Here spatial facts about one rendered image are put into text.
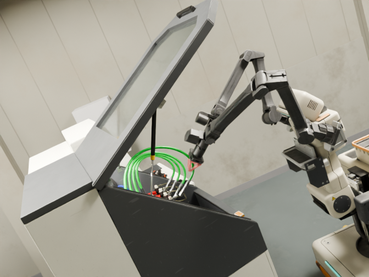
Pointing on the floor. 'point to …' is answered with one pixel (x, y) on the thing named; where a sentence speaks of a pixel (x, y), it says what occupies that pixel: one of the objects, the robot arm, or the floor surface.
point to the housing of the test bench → (71, 219)
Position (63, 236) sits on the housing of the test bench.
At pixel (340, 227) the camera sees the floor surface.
